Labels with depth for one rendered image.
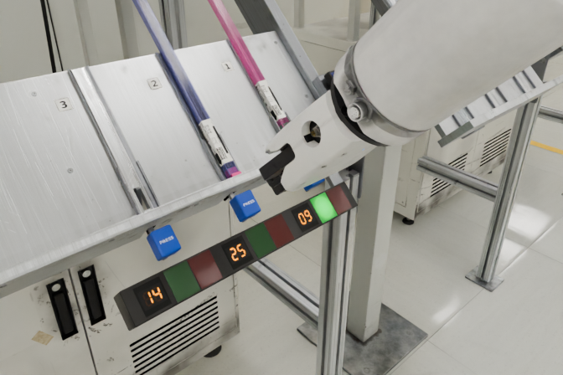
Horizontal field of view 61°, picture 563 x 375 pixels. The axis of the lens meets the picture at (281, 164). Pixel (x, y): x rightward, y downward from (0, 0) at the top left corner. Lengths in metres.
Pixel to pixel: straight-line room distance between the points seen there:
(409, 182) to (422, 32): 1.40
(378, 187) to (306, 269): 0.58
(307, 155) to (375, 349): 1.01
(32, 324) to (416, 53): 0.80
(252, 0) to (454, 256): 1.18
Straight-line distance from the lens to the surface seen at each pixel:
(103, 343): 1.05
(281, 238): 0.60
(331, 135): 0.36
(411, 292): 1.53
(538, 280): 1.72
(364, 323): 1.31
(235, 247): 0.57
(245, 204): 0.57
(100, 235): 0.50
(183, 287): 0.54
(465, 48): 0.29
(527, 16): 0.28
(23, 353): 0.99
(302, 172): 0.39
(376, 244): 1.14
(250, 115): 0.64
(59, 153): 0.55
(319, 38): 1.78
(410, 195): 1.69
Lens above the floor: 1.01
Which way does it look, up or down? 28 degrees down
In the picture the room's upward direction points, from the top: straight up
